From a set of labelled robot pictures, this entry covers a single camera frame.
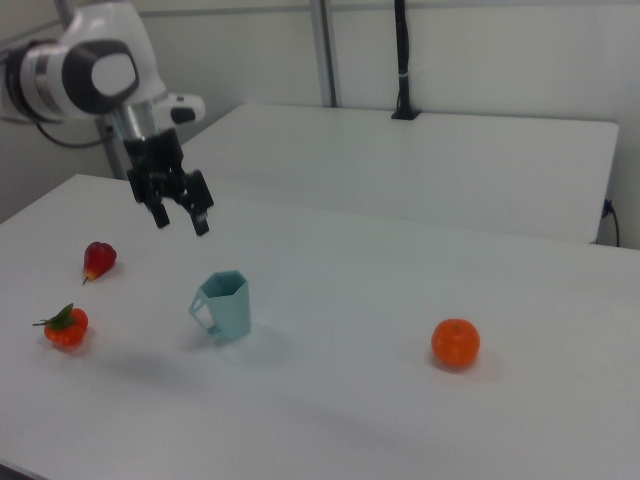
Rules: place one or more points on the white side table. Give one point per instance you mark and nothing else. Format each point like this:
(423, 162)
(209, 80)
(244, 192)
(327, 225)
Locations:
(425, 165)

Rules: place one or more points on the tangerine bunch with leaves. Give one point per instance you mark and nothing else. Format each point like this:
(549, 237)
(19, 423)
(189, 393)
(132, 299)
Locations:
(67, 330)

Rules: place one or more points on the large orange fruit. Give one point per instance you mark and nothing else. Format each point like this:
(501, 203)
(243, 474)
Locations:
(455, 343)

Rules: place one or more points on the red pear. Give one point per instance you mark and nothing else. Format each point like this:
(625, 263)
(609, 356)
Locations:
(100, 259)

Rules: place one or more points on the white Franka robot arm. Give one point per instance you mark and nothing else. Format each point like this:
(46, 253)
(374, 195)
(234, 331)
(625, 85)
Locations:
(95, 65)

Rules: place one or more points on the black pole with clamp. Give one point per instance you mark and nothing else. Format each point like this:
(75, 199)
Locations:
(403, 60)

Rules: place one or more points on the grey aluminium post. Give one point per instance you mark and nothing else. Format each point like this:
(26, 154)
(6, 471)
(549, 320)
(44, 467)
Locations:
(325, 50)

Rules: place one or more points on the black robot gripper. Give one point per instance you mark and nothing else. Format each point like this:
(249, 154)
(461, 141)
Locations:
(155, 165)

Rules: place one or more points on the light blue faceted mug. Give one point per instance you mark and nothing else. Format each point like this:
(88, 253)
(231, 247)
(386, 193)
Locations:
(227, 306)

